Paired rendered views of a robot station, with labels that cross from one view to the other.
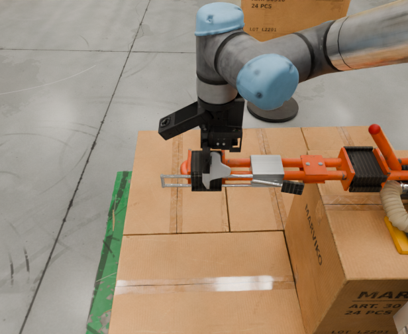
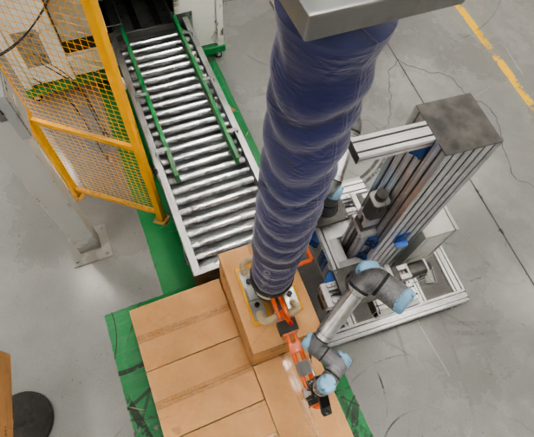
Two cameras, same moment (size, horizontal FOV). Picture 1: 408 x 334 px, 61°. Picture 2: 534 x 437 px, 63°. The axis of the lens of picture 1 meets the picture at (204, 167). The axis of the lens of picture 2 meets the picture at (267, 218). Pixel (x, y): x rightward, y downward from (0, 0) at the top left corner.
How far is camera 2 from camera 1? 1.92 m
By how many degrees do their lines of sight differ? 60
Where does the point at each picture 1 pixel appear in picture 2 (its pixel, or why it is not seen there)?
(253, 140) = (172, 408)
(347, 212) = not seen: hidden behind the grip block
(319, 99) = not seen: hidden behind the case
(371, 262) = (311, 319)
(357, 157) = (284, 328)
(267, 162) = (302, 367)
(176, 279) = (307, 420)
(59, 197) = not seen: outside the picture
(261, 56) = (345, 361)
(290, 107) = (24, 401)
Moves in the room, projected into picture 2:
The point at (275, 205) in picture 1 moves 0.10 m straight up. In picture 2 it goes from (234, 375) to (234, 373)
